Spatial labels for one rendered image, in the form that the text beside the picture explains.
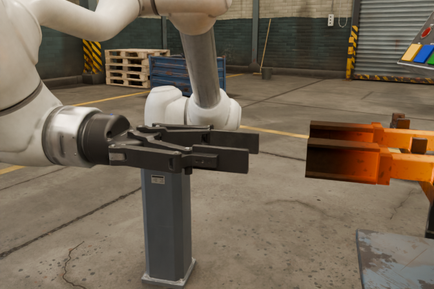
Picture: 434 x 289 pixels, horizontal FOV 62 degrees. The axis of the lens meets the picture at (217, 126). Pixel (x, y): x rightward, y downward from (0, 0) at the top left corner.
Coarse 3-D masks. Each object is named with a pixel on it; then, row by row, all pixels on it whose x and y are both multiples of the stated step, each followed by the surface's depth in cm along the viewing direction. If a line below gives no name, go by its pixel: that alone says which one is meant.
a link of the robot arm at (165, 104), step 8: (152, 88) 146; (160, 88) 143; (168, 88) 143; (176, 88) 146; (152, 96) 143; (160, 96) 141; (168, 96) 142; (176, 96) 143; (152, 104) 142; (160, 104) 141; (168, 104) 141; (176, 104) 142; (184, 104) 143; (152, 112) 142; (160, 112) 141; (168, 112) 141; (176, 112) 141; (184, 112) 141; (152, 120) 143; (160, 120) 142; (168, 120) 142; (176, 120) 142; (184, 120) 142
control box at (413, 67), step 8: (432, 16) 149; (424, 24) 152; (432, 24) 146; (432, 32) 143; (416, 40) 151; (424, 40) 145; (432, 40) 140; (408, 48) 154; (416, 56) 145; (400, 64) 154; (408, 64) 147; (416, 64) 142; (424, 64) 136; (416, 72) 152; (424, 72) 142; (432, 72) 134
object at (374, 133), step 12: (312, 132) 56; (324, 132) 55; (336, 132) 55; (348, 132) 54; (360, 132) 54; (372, 132) 52; (384, 132) 52; (396, 132) 52; (408, 132) 52; (420, 132) 52; (432, 132) 52; (384, 144) 52; (396, 144) 52; (408, 144) 51; (432, 144) 50
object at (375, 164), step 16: (320, 144) 43; (336, 144) 43; (352, 144) 43; (368, 144) 43; (320, 160) 44; (336, 160) 43; (352, 160) 43; (368, 160) 42; (384, 160) 40; (400, 160) 40; (416, 160) 40; (432, 160) 40; (320, 176) 44; (336, 176) 43; (352, 176) 43; (368, 176) 43; (384, 176) 41; (400, 176) 41; (416, 176) 40
